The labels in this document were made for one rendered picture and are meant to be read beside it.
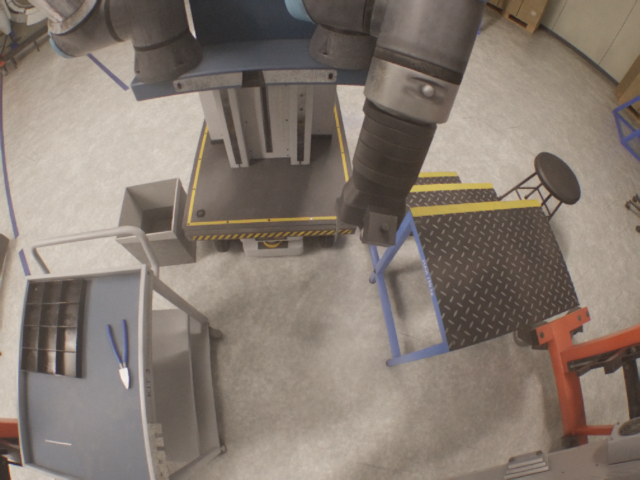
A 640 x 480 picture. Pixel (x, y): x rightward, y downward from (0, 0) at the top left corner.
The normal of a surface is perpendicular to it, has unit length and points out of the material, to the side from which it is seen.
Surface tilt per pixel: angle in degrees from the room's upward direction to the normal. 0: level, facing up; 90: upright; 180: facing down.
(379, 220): 19
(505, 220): 0
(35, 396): 0
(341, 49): 70
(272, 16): 90
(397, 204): 63
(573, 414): 0
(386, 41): 75
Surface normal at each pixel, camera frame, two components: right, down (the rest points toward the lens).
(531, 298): 0.06, -0.45
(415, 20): -0.58, 0.43
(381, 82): -0.78, 0.27
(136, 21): 0.10, 0.93
